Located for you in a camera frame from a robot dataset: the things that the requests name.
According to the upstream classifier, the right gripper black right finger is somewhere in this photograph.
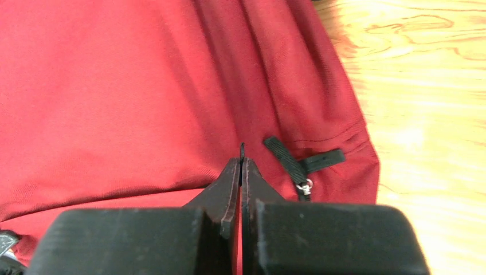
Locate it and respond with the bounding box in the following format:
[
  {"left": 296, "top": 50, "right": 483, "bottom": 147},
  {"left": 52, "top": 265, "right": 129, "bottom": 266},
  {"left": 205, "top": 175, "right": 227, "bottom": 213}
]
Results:
[{"left": 241, "top": 159, "right": 430, "bottom": 274}]

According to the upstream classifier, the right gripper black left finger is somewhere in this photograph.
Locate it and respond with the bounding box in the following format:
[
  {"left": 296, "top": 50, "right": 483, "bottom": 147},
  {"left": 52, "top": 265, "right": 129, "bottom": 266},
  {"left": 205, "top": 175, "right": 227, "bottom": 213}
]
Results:
[{"left": 27, "top": 158, "right": 241, "bottom": 274}]

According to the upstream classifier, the red student backpack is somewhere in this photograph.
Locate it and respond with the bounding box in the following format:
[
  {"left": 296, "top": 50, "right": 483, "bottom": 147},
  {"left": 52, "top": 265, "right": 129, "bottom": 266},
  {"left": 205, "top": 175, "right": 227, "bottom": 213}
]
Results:
[{"left": 1, "top": 1, "right": 379, "bottom": 264}]

